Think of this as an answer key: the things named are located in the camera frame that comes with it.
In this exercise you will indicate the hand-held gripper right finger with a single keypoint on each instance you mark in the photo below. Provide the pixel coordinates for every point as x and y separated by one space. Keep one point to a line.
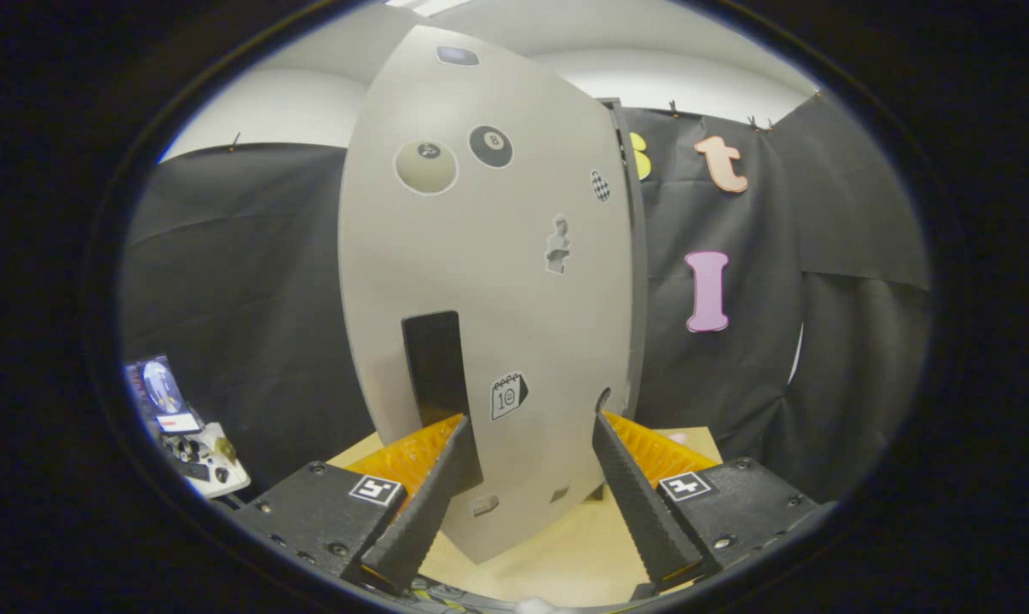
638 503

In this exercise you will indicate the light grey shoe cabinet door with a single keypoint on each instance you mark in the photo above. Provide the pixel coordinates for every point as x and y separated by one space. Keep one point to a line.
497 281

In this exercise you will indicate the dark grey shoe cabinet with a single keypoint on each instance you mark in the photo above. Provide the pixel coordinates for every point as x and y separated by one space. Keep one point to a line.
639 273

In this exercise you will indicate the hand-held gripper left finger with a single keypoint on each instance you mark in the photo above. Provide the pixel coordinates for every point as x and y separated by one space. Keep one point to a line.
424 512

